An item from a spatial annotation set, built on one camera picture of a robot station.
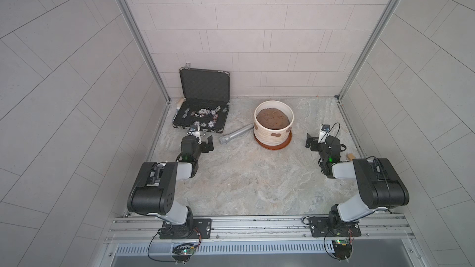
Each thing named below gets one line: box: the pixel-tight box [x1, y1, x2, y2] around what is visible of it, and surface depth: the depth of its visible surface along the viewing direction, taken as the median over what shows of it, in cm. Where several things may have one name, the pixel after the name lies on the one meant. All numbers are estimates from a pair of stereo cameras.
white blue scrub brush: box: [176, 97, 187, 111], surface depth 111 cm
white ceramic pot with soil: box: [253, 100, 295, 146], surface depth 94 cm
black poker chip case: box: [172, 67, 231, 134], surface depth 107 cm
